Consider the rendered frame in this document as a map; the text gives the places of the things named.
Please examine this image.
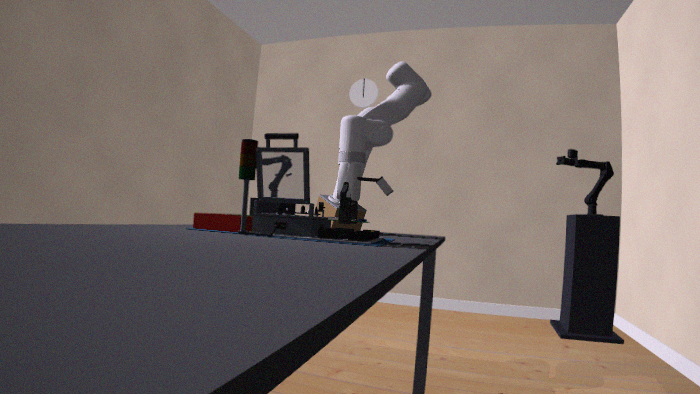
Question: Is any red open-top bin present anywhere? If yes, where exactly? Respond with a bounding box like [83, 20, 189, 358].
[193, 213, 252, 232]

